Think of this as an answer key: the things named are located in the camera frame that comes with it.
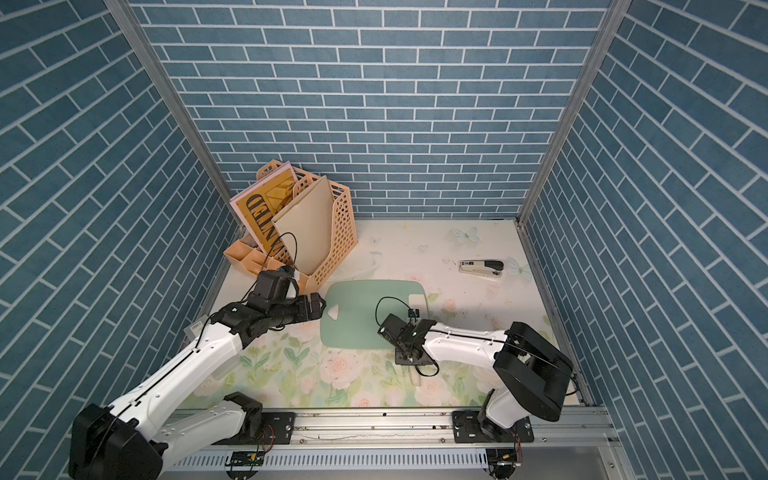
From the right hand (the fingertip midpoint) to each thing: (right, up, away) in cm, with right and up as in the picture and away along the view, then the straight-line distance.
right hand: (407, 357), depth 86 cm
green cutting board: (-14, +13, +11) cm, 22 cm away
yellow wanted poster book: (-45, +46, +5) cm, 65 cm away
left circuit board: (-40, -19, -14) cm, 46 cm away
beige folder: (-30, +41, +6) cm, 51 cm away
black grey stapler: (+30, +25, +16) cm, 42 cm away
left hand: (-24, +16, -5) cm, 29 cm away
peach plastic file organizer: (-47, +59, +16) cm, 78 cm away
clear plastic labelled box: (-64, +7, +2) cm, 64 cm away
